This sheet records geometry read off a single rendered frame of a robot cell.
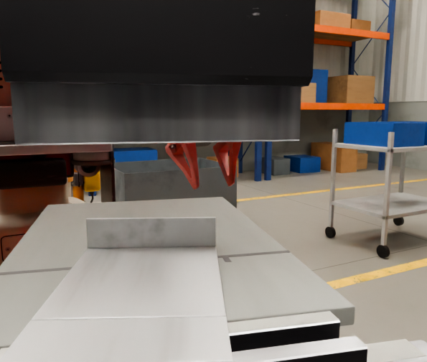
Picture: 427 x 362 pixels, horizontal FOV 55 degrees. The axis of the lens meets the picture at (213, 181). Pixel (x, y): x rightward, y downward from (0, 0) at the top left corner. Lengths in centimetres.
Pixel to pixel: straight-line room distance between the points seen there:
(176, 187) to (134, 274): 248
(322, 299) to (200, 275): 7
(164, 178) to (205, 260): 242
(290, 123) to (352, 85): 798
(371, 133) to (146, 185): 184
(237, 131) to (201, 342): 8
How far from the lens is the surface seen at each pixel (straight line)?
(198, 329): 18
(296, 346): 18
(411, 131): 352
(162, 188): 267
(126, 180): 259
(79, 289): 23
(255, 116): 15
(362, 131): 356
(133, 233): 28
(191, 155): 55
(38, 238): 33
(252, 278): 23
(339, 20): 786
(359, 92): 825
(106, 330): 19
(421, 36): 907
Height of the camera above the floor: 109
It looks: 9 degrees down
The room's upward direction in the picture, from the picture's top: straight up
